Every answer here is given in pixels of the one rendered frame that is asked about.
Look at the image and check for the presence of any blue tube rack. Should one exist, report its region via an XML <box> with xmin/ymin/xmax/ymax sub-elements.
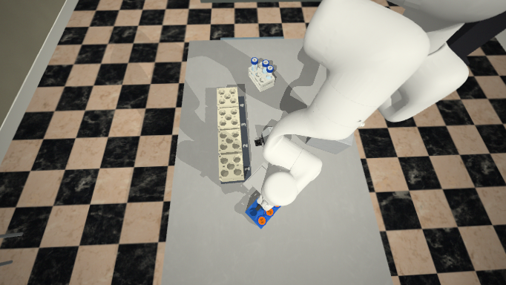
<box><xmin>246</xmin><ymin>200</ymin><xmax>279</xmax><ymax>229</ymax></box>

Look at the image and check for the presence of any white tube rack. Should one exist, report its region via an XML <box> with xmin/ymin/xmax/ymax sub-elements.
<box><xmin>249</xmin><ymin>62</ymin><xmax>275</xmax><ymax>92</ymax></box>

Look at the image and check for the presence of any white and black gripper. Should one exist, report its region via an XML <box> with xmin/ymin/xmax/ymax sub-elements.
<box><xmin>255</xmin><ymin>194</ymin><xmax>273</xmax><ymax>211</ymax></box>

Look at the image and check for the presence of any cream bucket adapter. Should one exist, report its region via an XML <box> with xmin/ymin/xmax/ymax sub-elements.
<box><xmin>217</xmin><ymin>87</ymin><xmax>239</xmax><ymax>108</ymax></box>
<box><xmin>217</xmin><ymin>107</ymin><xmax>240</xmax><ymax>131</ymax></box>
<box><xmin>218</xmin><ymin>154</ymin><xmax>244</xmax><ymax>182</ymax></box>
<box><xmin>218</xmin><ymin>129</ymin><xmax>243</xmax><ymax>155</ymax></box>

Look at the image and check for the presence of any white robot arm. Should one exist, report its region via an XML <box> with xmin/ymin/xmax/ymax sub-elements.
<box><xmin>243</xmin><ymin>0</ymin><xmax>506</xmax><ymax>208</ymax></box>

